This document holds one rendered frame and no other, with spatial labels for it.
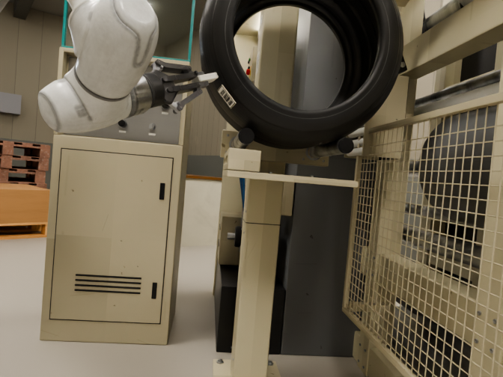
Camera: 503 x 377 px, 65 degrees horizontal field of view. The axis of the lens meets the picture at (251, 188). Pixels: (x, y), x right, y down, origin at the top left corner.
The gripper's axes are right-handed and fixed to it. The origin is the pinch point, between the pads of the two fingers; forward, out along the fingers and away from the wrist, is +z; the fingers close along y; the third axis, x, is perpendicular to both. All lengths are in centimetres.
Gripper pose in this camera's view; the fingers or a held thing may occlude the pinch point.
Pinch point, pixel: (204, 78)
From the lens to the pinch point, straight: 103.9
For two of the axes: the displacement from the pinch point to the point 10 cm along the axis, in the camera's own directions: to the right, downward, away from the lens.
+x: 6.8, -2.6, -6.8
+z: 6.0, -3.4, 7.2
